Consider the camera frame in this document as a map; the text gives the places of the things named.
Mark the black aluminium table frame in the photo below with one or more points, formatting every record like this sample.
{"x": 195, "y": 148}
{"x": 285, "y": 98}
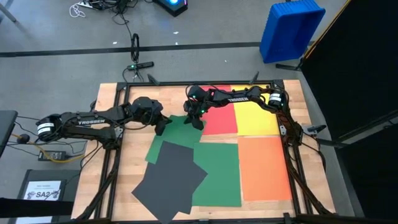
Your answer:
{"x": 171, "y": 83}

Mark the red paper sheet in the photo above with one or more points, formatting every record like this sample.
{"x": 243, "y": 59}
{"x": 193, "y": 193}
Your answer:
{"x": 220, "y": 123}

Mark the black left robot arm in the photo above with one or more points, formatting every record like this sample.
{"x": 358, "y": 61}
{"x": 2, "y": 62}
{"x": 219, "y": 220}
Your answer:
{"x": 90, "y": 123}

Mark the large blue plastic bin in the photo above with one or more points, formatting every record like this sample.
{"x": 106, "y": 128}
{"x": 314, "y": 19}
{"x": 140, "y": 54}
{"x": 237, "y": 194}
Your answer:
{"x": 289, "y": 31}

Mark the black divider panel yellow edge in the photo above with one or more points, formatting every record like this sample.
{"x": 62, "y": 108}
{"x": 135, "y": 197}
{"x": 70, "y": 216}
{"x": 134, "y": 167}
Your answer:
{"x": 357, "y": 62}

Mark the black box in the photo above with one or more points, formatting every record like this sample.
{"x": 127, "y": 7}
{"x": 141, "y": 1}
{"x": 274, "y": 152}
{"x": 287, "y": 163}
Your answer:
{"x": 71, "y": 183}

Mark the green paper sheet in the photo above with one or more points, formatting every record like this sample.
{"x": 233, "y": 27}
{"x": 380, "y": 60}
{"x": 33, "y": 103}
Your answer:
{"x": 180, "y": 133}
{"x": 217, "y": 174}

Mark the black camera bar green light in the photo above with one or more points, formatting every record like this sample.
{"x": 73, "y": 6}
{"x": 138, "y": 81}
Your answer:
{"x": 141, "y": 65}

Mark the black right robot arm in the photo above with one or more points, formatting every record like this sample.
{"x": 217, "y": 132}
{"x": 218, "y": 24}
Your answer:
{"x": 239, "y": 98}

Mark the grey bracket plate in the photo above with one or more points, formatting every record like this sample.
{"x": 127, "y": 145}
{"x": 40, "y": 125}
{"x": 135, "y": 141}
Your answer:
{"x": 283, "y": 130}

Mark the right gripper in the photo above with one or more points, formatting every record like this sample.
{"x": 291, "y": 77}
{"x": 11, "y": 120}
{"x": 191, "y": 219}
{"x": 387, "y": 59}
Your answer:
{"x": 199, "y": 99}

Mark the black plug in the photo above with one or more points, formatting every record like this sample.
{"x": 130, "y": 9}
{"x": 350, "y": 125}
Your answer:
{"x": 23, "y": 138}

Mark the black panel foot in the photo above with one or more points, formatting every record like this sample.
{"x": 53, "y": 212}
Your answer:
{"x": 287, "y": 67}

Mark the grey metal beam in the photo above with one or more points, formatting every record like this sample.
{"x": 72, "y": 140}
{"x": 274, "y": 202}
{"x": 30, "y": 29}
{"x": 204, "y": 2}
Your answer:
{"x": 367, "y": 131}

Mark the black clamp bracket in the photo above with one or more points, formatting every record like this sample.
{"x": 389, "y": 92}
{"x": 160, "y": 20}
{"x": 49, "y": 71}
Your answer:
{"x": 315, "y": 128}

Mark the white SA2 label sheet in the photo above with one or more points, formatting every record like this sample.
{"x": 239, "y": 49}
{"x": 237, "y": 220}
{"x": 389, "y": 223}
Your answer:
{"x": 40, "y": 188}

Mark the orange paper sheet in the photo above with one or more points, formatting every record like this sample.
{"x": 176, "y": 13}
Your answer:
{"x": 264, "y": 169}

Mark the white power strip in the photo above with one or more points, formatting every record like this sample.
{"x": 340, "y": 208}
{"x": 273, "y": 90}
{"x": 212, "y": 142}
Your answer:
{"x": 84, "y": 4}

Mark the black computer blue light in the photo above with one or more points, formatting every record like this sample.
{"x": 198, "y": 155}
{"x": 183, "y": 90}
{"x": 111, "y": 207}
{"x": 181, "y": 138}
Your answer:
{"x": 174, "y": 9}

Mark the grey metal leg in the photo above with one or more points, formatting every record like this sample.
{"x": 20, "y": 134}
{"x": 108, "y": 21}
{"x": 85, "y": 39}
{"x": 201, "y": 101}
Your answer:
{"x": 7, "y": 12}

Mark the black power adapter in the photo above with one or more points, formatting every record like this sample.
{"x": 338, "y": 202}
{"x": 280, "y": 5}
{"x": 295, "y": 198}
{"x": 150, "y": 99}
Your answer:
{"x": 53, "y": 155}

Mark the yellow paper sheet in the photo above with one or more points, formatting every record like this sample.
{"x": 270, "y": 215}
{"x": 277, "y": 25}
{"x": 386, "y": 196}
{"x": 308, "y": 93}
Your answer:
{"x": 256, "y": 119}

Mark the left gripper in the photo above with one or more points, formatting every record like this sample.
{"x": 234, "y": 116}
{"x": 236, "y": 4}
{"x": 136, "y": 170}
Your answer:
{"x": 146, "y": 109}

